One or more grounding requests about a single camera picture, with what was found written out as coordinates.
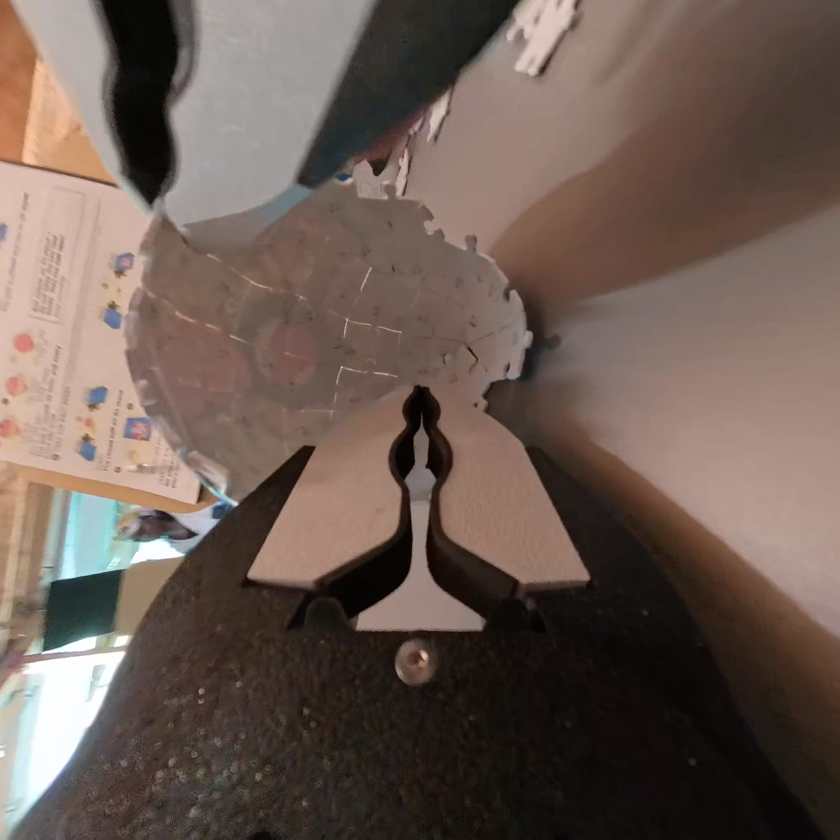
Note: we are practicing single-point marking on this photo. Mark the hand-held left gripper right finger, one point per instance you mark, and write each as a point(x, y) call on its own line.
point(505, 512)

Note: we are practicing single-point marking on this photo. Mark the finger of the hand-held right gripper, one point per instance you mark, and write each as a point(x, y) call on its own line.
point(72, 52)
point(262, 98)

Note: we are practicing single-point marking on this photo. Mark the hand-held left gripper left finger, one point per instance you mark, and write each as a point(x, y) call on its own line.
point(328, 512)

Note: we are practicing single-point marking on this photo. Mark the pile of puzzle pieces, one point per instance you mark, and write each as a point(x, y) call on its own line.
point(544, 33)

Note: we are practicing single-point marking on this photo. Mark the partly built puzzle ball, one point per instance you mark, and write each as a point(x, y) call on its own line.
point(295, 315)

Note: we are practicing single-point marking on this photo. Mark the person's right hand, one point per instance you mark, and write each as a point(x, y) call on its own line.
point(394, 148)

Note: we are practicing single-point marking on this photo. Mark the grey rounded board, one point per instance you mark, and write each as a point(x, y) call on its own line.
point(144, 590)

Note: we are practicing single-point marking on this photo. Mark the printed task instruction sheet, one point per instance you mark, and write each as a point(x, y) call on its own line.
point(65, 315)

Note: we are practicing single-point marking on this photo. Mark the black panel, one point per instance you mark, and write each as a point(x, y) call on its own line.
point(82, 610)

